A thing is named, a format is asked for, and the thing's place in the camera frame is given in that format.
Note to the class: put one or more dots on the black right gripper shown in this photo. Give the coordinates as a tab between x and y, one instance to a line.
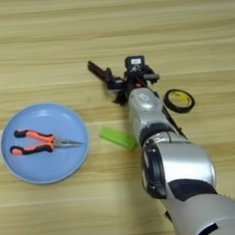
135	81

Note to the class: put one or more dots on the black hex key set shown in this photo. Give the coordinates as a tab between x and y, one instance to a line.
95	69

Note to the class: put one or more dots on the black yellow tape roll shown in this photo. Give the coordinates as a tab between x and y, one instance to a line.
171	104

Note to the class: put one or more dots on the green rectangular block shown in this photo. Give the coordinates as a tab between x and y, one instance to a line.
117	138

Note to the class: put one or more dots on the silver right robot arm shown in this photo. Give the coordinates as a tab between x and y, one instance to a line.
186	164

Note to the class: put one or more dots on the orange black needle-nose pliers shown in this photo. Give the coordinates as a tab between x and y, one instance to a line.
37	137

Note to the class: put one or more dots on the blue round plate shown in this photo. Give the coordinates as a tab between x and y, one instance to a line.
46	165

